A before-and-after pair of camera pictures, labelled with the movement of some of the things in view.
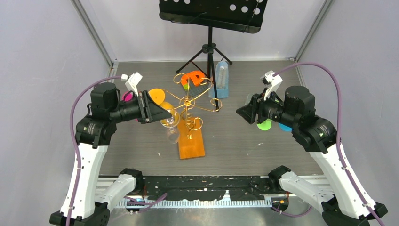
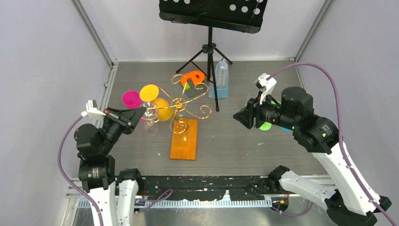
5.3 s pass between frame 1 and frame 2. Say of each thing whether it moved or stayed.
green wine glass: stayed
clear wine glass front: stayed
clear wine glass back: moved
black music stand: stayed
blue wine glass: stayed
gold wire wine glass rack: moved
